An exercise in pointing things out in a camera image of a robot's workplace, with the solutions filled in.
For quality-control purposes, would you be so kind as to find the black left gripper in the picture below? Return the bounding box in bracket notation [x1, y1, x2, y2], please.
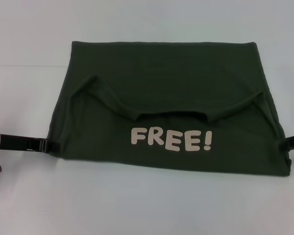
[0, 133, 62, 153]

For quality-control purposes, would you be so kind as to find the dark green shirt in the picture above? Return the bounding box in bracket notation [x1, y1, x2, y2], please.
[46, 41, 293, 177]

